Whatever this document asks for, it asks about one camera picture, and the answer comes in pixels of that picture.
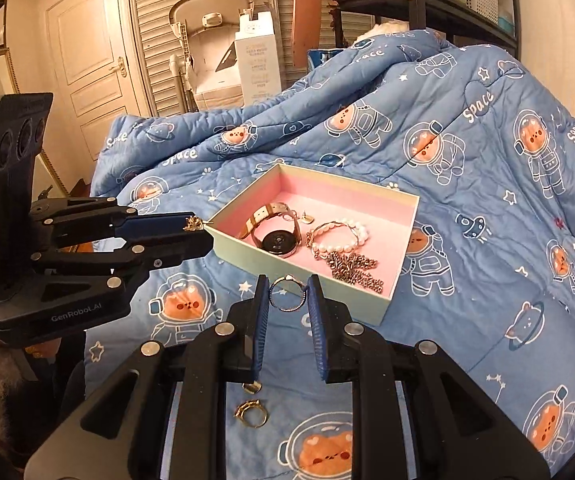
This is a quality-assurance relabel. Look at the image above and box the silver ring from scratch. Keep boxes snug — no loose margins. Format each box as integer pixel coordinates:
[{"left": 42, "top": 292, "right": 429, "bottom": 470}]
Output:
[{"left": 269, "top": 274, "right": 309, "bottom": 313}]

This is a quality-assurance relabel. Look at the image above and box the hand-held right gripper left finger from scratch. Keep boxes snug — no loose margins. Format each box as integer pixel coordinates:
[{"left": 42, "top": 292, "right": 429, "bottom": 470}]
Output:
[{"left": 22, "top": 275, "right": 271, "bottom": 480}]

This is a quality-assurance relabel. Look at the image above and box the white carton box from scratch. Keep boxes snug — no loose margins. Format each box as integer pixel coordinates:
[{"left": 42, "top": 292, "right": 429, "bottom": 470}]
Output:
[{"left": 232, "top": 10, "right": 283, "bottom": 106}]

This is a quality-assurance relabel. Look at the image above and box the pearl bracelet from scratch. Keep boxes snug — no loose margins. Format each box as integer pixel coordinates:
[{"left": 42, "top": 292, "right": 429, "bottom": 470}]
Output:
[{"left": 307, "top": 217, "right": 369, "bottom": 261}]

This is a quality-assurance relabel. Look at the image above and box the printed blue blanket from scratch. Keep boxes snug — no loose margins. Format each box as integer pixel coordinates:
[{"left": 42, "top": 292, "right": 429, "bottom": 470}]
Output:
[{"left": 82, "top": 27, "right": 575, "bottom": 480}]

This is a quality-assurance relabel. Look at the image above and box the white panel door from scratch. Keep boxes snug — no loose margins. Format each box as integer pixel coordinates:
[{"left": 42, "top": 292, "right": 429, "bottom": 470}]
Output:
[{"left": 45, "top": 0, "right": 153, "bottom": 161}]

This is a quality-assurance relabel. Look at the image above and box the louvered wardrobe door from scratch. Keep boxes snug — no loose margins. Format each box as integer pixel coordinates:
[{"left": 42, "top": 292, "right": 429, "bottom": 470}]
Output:
[{"left": 128, "top": 0, "right": 348, "bottom": 116}]

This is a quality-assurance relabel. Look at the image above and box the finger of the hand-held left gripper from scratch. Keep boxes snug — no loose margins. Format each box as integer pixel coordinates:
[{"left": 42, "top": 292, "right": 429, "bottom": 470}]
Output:
[
  {"left": 30, "top": 197, "right": 203, "bottom": 248},
  {"left": 30, "top": 232, "right": 216, "bottom": 286}
]

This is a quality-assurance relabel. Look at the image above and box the pink strap watch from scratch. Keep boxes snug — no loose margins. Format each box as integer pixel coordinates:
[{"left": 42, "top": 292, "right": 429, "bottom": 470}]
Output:
[{"left": 239, "top": 201, "right": 299, "bottom": 259}]

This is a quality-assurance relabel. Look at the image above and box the mint box with pink inside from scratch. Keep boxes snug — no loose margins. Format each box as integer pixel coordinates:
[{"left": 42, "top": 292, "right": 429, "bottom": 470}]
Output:
[{"left": 204, "top": 162, "right": 421, "bottom": 326}]

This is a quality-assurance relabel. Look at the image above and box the white fluffy cushion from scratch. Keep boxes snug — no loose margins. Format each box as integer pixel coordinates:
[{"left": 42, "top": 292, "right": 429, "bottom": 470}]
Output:
[{"left": 360, "top": 21, "right": 421, "bottom": 38}]

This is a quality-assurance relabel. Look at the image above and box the silver chain bracelet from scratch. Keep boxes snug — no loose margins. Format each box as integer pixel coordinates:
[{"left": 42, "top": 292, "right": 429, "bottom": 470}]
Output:
[{"left": 325, "top": 251, "right": 385, "bottom": 293}]

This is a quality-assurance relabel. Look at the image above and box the black metal shelf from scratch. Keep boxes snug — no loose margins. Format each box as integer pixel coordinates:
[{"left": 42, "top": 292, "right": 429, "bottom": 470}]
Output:
[{"left": 327, "top": 0, "right": 521, "bottom": 61}]

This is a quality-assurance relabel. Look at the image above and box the gold ring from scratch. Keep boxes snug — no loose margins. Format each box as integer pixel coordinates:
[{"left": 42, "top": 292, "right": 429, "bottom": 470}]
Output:
[{"left": 235, "top": 400, "right": 268, "bottom": 427}]

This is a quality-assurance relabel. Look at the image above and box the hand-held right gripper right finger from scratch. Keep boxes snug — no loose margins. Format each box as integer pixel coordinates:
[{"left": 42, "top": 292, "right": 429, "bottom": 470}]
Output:
[{"left": 307, "top": 274, "right": 551, "bottom": 480}]

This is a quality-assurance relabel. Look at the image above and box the blue package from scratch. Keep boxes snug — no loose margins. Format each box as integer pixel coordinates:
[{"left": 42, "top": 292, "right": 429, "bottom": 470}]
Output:
[{"left": 307, "top": 47, "right": 348, "bottom": 73}]

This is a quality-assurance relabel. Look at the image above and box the long pink board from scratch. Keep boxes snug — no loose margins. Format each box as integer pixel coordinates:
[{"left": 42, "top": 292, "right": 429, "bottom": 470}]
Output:
[{"left": 290, "top": 0, "right": 325, "bottom": 68}]

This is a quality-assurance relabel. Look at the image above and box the white high chair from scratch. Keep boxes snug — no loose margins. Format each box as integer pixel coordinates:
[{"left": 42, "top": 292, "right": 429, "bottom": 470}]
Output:
[{"left": 168, "top": 0, "right": 258, "bottom": 111}]

